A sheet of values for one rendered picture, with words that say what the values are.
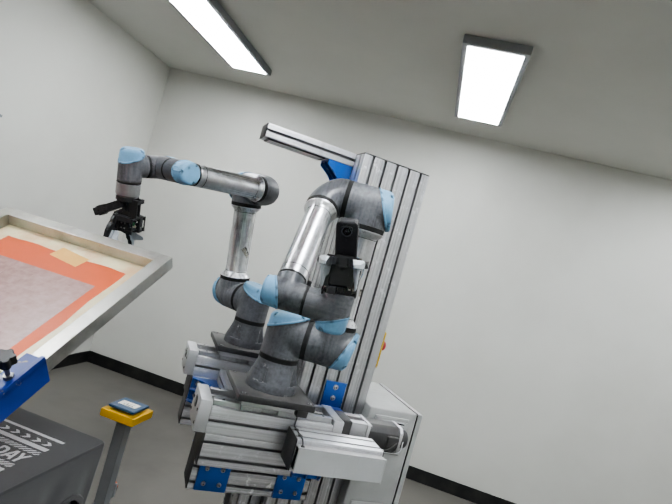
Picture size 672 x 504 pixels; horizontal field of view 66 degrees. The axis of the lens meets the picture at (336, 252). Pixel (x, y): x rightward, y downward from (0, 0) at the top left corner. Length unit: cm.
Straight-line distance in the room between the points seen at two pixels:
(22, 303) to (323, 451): 86
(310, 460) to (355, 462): 13
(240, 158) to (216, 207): 52
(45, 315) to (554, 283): 397
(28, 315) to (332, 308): 74
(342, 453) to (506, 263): 335
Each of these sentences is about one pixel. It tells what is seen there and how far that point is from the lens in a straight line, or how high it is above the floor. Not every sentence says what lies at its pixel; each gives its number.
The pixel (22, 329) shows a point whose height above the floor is 131.
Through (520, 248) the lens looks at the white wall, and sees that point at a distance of 466.
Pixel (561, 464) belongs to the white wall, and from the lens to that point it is 493.
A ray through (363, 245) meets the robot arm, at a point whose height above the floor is 173.
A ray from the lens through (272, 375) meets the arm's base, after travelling 150.
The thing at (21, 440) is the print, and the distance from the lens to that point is 176.
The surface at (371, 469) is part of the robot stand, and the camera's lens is 157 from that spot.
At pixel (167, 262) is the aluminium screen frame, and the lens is 156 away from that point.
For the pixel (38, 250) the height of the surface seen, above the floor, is 146.
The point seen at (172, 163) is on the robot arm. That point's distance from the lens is 171.
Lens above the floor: 169
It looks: level
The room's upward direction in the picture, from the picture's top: 16 degrees clockwise
